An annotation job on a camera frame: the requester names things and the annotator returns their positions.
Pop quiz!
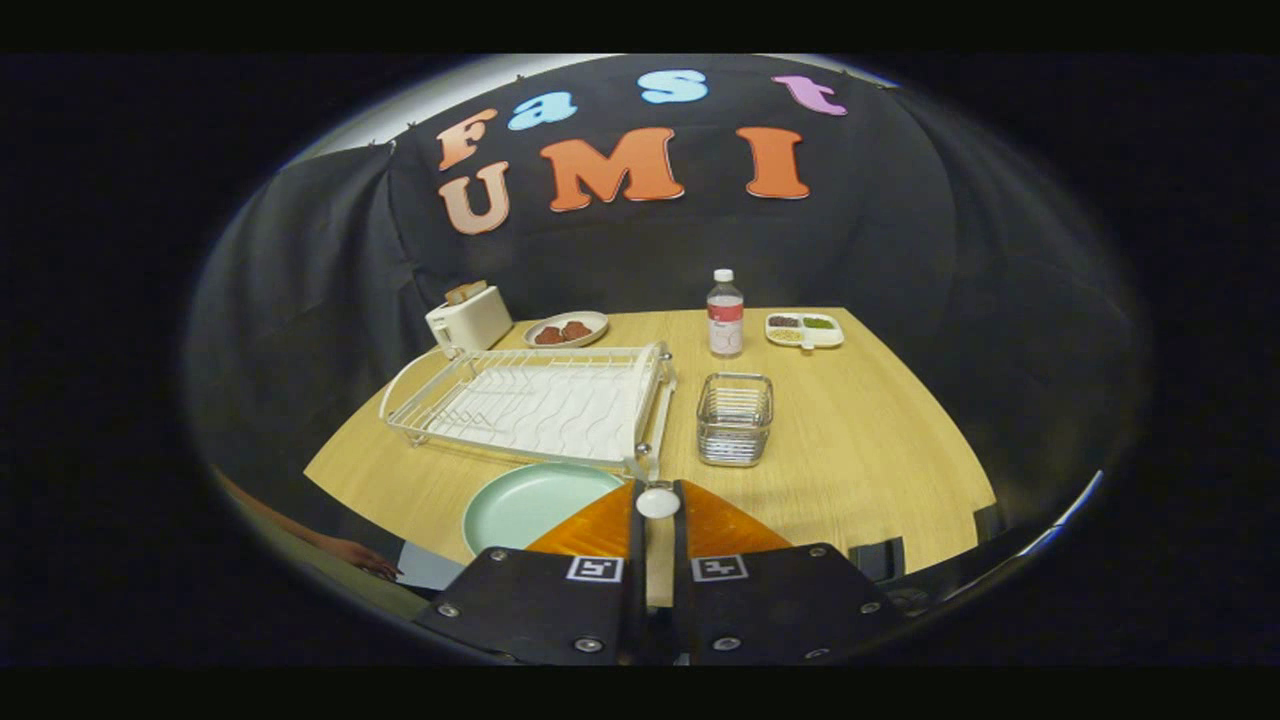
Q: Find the white wire dish rack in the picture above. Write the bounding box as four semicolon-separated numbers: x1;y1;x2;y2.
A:
379;341;679;480

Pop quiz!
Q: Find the mint green plate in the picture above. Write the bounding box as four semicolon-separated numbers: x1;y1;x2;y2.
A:
461;462;629;558

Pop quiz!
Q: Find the metal wire basket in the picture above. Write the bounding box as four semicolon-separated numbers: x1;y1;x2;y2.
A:
696;372;776;469

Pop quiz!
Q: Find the clear plastic water bottle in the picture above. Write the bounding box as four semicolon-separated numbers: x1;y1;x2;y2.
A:
707;268;746;359

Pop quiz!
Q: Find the beige oval plate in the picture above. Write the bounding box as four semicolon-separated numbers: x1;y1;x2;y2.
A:
523;310;611;349

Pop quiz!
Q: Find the pale grey sheet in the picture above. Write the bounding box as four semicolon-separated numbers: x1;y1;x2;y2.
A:
398;540;468;593

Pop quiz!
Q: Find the white toaster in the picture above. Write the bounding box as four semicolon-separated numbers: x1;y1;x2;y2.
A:
425;285;515;360

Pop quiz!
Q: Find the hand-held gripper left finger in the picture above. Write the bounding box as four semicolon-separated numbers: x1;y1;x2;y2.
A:
415;480;649;666

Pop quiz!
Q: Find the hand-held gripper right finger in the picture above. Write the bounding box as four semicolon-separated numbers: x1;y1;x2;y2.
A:
672;480;906;666

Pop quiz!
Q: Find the white divided dish with beans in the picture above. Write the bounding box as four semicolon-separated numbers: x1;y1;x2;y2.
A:
765;311;846;352

